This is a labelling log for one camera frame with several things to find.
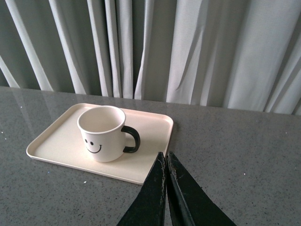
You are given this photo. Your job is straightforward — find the grey pleated curtain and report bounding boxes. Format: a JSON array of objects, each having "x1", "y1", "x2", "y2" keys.
[{"x1": 0, "y1": 0, "x2": 301, "y2": 115}]

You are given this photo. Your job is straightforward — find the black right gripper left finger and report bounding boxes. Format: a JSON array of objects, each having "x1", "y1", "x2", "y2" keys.
[{"x1": 118, "y1": 152, "x2": 166, "y2": 226}]

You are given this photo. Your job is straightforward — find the white smiley mug black handle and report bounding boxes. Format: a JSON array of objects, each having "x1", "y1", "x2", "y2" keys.
[{"x1": 77, "y1": 105, "x2": 141, "y2": 162}]

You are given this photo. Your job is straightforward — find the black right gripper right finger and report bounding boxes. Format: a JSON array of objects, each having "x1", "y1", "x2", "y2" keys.
[{"x1": 166, "y1": 152, "x2": 235, "y2": 226}]

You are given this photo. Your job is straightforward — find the beige rectangular plastic tray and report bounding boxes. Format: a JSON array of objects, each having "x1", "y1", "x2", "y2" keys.
[{"x1": 26, "y1": 103, "x2": 174, "y2": 184}]

